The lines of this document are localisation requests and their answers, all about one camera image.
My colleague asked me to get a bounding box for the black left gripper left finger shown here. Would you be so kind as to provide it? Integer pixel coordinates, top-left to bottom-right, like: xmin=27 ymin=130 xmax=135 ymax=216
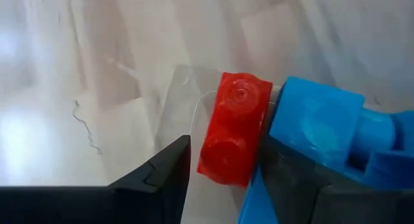
xmin=0 ymin=135 xmax=192 ymax=224

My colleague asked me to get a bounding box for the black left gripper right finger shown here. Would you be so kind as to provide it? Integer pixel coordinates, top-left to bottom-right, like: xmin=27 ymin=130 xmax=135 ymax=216
xmin=258 ymin=138 xmax=414 ymax=224

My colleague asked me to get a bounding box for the small two-stud red block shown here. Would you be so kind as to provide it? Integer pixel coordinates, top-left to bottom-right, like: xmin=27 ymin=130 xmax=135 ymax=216
xmin=196 ymin=71 xmax=274 ymax=189

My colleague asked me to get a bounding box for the clear plastic storage bin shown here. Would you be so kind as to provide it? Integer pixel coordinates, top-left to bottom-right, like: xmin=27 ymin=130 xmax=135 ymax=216
xmin=0 ymin=0 xmax=414 ymax=224

